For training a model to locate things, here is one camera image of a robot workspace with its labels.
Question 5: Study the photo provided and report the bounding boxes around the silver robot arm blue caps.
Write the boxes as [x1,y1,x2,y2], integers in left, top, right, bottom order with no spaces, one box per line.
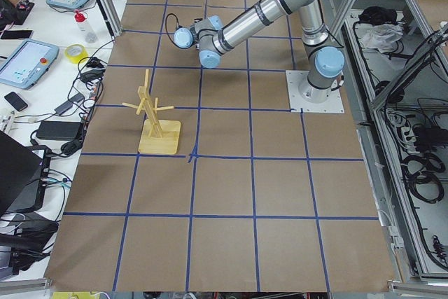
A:
[171,0,345,104]

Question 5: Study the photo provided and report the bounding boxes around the wooden mug tree stand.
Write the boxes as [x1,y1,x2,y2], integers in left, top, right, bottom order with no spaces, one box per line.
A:
[122,69,181,155]

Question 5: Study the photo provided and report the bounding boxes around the large black power brick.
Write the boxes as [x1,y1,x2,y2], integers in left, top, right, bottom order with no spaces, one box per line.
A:
[36,120,82,141]

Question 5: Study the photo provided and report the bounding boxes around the red cap squeeze bottle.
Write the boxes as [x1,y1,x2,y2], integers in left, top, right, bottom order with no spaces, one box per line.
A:
[74,10,98,43]

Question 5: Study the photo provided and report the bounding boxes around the yellow tape roll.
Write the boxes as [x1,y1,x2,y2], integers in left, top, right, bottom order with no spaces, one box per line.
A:
[64,44,88,64]

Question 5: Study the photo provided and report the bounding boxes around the black laptop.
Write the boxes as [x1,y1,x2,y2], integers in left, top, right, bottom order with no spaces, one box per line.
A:
[1,132,51,215]

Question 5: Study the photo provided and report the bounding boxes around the teach pendant tablet near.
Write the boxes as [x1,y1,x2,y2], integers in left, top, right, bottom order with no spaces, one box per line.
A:
[1,39,60,89]

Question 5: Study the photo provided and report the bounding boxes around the black smartphone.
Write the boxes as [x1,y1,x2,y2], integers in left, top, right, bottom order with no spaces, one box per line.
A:
[4,92,28,111]

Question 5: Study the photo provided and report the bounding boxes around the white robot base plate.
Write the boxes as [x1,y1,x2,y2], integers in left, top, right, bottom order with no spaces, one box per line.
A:
[286,70,344,113]

